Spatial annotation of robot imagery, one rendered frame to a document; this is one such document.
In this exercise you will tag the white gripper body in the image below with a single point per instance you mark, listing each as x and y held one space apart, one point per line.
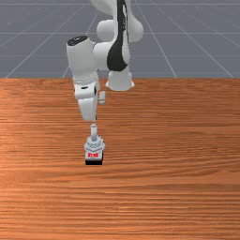
86 100

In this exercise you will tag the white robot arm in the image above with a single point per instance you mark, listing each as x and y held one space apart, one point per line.
84 59

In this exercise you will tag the grey toggle switch black base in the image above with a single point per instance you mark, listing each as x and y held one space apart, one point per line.
93 150

